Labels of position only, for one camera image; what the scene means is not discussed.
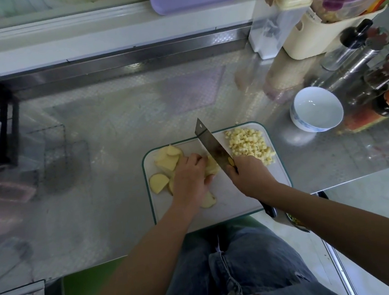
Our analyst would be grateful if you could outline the person's left hand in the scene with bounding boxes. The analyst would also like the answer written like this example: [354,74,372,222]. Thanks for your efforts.
[165,151,220,219]

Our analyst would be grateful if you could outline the person's right hand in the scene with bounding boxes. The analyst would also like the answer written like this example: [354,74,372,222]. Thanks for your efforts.
[224,150,282,207]

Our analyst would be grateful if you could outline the pile of yellow potato slices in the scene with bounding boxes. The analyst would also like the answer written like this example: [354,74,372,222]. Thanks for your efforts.
[145,140,218,216]

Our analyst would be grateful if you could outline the pile of diced potato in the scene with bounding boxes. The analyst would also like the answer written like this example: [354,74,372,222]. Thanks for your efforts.
[223,123,278,171]

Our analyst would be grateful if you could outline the steel cleaver knife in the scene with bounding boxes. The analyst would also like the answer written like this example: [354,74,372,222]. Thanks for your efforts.
[193,110,277,226]

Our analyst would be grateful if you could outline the white bowl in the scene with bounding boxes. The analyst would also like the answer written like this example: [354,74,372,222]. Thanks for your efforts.
[287,83,346,136]

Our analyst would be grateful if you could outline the person's right forearm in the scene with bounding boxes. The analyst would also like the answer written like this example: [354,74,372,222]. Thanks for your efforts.
[268,174,389,295]

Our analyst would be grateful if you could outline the person's left forearm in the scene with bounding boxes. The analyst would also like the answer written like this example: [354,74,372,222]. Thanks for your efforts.
[63,207,208,295]

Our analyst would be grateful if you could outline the metal bowl with scraps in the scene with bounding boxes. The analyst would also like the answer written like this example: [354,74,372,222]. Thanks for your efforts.
[270,190,333,237]

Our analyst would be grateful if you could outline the person's blue jeans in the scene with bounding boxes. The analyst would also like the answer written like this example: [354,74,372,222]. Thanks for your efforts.
[148,210,345,295]

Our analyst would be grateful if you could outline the white cutting board green rim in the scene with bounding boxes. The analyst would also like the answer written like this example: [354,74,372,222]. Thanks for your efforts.
[139,118,298,238]

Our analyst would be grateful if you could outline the green mat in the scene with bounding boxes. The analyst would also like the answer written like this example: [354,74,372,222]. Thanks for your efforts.
[59,256,131,295]

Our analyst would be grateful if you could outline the cream plastic canister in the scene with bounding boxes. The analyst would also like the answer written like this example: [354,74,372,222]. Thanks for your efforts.
[278,0,389,62]

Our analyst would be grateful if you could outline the clear container cream lid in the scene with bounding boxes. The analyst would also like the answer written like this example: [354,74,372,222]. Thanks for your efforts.
[245,0,320,62]

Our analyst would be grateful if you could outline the glass bottle black cap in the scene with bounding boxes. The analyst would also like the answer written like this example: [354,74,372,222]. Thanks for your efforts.
[317,18,378,73]

